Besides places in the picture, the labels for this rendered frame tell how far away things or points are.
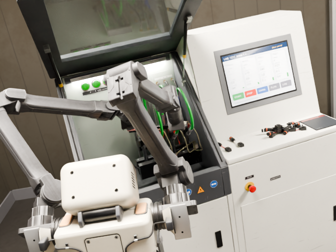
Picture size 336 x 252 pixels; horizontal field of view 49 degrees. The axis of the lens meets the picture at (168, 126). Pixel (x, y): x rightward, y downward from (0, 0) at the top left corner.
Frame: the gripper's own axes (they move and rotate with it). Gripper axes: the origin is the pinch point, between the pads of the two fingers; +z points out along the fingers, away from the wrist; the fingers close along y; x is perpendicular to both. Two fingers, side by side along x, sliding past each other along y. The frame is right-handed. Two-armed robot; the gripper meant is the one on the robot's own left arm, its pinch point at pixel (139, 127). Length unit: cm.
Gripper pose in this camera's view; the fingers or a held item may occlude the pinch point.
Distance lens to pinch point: 174.0
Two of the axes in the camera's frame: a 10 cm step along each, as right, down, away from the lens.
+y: -9.2, 3.0, 2.5
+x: 1.6, 8.8, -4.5
